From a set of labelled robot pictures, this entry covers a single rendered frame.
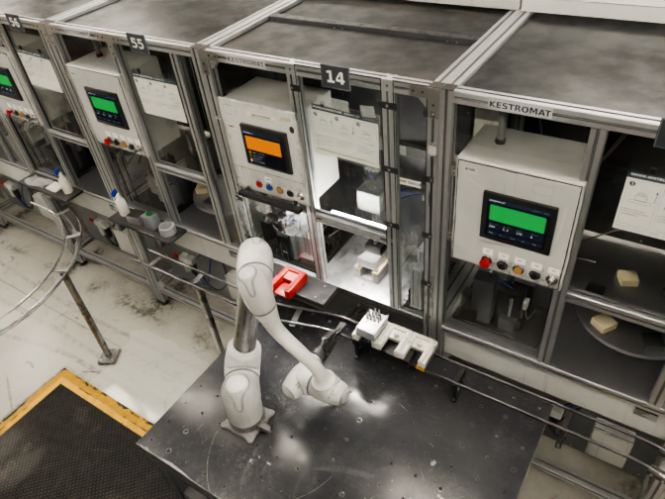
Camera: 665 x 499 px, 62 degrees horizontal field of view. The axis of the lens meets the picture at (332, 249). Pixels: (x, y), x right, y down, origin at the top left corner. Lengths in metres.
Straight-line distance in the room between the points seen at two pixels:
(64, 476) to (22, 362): 1.06
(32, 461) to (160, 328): 1.11
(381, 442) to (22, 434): 2.31
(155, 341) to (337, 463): 1.99
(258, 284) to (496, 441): 1.20
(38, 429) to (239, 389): 1.83
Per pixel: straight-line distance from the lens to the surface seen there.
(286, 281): 2.79
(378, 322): 2.53
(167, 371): 3.83
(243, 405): 2.40
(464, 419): 2.55
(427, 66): 2.11
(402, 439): 2.48
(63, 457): 3.72
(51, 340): 4.43
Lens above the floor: 2.81
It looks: 40 degrees down
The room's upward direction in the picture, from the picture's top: 7 degrees counter-clockwise
